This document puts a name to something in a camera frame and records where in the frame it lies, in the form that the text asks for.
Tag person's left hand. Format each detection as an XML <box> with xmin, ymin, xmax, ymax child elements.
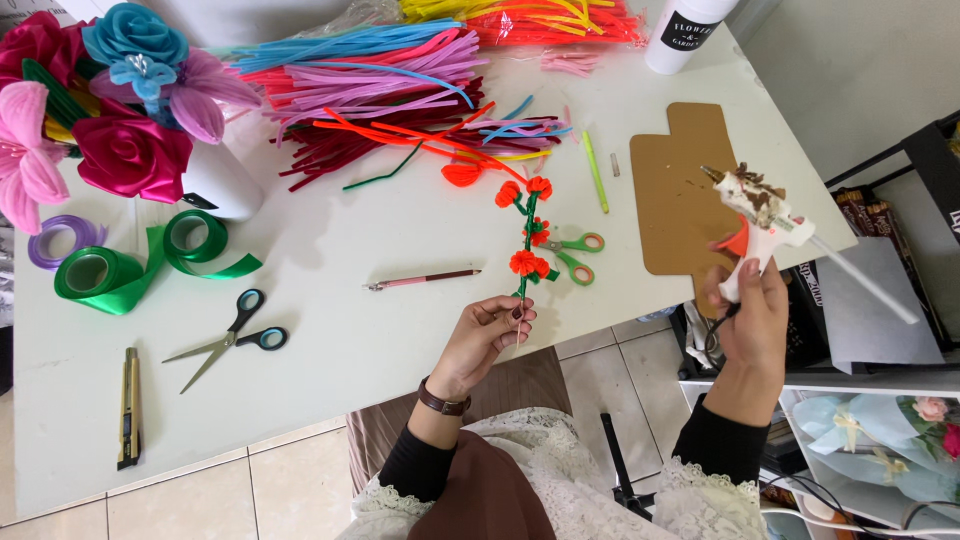
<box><xmin>427</xmin><ymin>294</ymin><xmax>538</xmax><ymax>404</ymax></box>

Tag person's right hand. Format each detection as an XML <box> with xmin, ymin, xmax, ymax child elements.
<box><xmin>702</xmin><ymin>238</ymin><xmax>790</xmax><ymax>376</ymax></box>

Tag white hot glue gun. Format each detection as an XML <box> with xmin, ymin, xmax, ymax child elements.
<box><xmin>700</xmin><ymin>163</ymin><xmax>819</xmax><ymax>305</ymax></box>

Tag orange pipe cleaner flower stem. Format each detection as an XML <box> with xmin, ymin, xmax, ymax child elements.
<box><xmin>494</xmin><ymin>175</ymin><xmax>561</xmax><ymax>351</ymax></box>

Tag brown wristwatch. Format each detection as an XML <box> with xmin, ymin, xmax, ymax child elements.
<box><xmin>417</xmin><ymin>376</ymin><xmax>473</xmax><ymax>417</ymax></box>

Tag pink and brown pencil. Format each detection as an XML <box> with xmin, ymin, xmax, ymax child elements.
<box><xmin>363</xmin><ymin>268</ymin><xmax>483</xmax><ymax>292</ymax></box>

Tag person's brown skirt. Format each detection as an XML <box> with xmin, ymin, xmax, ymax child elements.
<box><xmin>345</xmin><ymin>346</ymin><xmax>575</xmax><ymax>540</ymax></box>

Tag brown cardboard piece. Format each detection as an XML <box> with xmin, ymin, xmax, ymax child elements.
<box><xmin>629</xmin><ymin>102</ymin><xmax>745</xmax><ymax>321</ymax></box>

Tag black metal rack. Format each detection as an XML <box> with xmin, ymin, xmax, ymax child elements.
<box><xmin>669</xmin><ymin>111</ymin><xmax>960</xmax><ymax>380</ymax></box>

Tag person's white lace top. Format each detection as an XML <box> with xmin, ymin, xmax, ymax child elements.
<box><xmin>335</xmin><ymin>406</ymin><xmax>770</xmax><ymax>540</ymax></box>

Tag white shelf with bouquet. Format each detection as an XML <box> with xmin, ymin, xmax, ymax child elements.
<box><xmin>678</xmin><ymin>371</ymin><xmax>960</xmax><ymax>540</ymax></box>

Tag loose orange pipe cleaner flower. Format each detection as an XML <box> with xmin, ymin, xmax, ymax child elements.
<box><xmin>440</xmin><ymin>160</ymin><xmax>486</xmax><ymax>189</ymax></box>

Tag black tripod leg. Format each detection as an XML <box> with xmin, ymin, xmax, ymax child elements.
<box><xmin>599</xmin><ymin>412</ymin><xmax>656</xmax><ymax>523</ymax></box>

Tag dark green pipe cleaner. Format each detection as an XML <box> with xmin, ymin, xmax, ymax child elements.
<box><xmin>342</xmin><ymin>140</ymin><xmax>426</xmax><ymax>192</ymax></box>

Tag light green pen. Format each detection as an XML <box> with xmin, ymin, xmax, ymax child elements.
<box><xmin>581</xmin><ymin>130</ymin><xmax>610</xmax><ymax>215</ymax></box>

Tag black and blue scissors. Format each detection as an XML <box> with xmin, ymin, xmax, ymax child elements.
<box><xmin>162</xmin><ymin>288</ymin><xmax>289</xmax><ymax>396</ymax></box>

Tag heap of coloured pipe cleaners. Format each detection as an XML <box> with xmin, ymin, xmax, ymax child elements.
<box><xmin>210</xmin><ymin>18</ymin><xmax>577</xmax><ymax>193</ymax></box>

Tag small green ribbon roll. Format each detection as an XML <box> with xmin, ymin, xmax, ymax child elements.
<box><xmin>162</xmin><ymin>209</ymin><xmax>264</xmax><ymax>282</ymax></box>

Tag white cylinder with black label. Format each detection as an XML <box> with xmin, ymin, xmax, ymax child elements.
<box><xmin>644</xmin><ymin>0</ymin><xmax>741</xmax><ymax>76</ymax></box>

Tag white vase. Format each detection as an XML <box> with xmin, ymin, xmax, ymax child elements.
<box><xmin>180</xmin><ymin>138</ymin><xmax>266</xmax><ymax>223</ymax></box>

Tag pink pipe cleaner pieces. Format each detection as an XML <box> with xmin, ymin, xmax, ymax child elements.
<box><xmin>539</xmin><ymin>48</ymin><xmax>602</xmax><ymax>79</ymax></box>

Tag pack of orange yellow pipe cleaners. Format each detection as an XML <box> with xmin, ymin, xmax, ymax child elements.
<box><xmin>397</xmin><ymin>0</ymin><xmax>648</xmax><ymax>51</ymax></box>

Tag yellow and black utility knife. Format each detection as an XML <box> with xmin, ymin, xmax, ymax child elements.
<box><xmin>117</xmin><ymin>346</ymin><xmax>144</xmax><ymax>472</ymax></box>

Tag large green ribbon roll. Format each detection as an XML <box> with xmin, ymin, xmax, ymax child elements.
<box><xmin>54</xmin><ymin>225</ymin><xmax>168</xmax><ymax>316</ymax></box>

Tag bunch of ribbon flowers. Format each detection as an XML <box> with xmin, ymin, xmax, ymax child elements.
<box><xmin>0</xmin><ymin>2</ymin><xmax>264</xmax><ymax>236</ymax></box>

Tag purple ribbon roll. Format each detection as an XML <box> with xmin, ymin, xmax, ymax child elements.
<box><xmin>27</xmin><ymin>215</ymin><xmax>109</xmax><ymax>272</ymax></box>

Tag black glue gun cable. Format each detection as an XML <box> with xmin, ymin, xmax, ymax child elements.
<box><xmin>702</xmin><ymin>301</ymin><xmax>744</xmax><ymax>370</ymax></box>

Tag green handled scissors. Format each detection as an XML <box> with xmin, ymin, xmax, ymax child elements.
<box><xmin>538</xmin><ymin>231</ymin><xmax>606</xmax><ymax>288</ymax></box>

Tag white cable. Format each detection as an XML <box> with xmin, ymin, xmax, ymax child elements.
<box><xmin>759</xmin><ymin>505</ymin><xmax>960</xmax><ymax>538</ymax></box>

